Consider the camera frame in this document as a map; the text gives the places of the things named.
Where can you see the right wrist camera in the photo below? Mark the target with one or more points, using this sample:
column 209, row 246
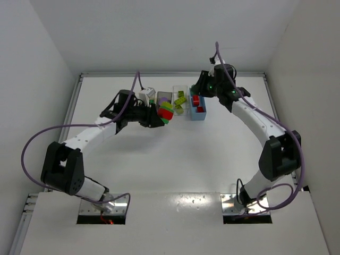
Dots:
column 215, row 61

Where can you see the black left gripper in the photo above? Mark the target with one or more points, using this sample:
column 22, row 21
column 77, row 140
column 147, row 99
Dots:
column 148, row 117

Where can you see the red rounded lego brick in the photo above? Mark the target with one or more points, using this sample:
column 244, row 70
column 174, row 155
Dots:
column 195, row 100

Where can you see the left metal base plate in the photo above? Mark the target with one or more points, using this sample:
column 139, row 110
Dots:
column 116, row 205

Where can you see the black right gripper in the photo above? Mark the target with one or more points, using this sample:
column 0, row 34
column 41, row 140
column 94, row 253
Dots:
column 198, row 85

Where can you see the grey translucent bin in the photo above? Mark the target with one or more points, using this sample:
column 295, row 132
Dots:
column 161, row 94

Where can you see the red green lego stack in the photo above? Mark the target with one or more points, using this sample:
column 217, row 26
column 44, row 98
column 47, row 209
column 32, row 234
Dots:
column 165, row 112

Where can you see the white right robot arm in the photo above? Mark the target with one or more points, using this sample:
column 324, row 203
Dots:
column 281, row 148

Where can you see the purple rounded lego brick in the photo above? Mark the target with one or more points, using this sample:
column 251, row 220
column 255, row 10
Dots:
column 164, row 100

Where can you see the lime long lego brick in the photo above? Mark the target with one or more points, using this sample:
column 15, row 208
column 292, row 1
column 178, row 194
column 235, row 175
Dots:
column 180, row 101

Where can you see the blue plastic bin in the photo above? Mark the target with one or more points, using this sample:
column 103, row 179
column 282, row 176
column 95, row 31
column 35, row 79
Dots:
column 194, row 116

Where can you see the clear plastic bin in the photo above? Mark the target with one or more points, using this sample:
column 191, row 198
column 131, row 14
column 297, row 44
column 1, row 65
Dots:
column 185, row 106

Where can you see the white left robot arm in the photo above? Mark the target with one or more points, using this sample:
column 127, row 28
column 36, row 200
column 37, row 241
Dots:
column 63, row 168

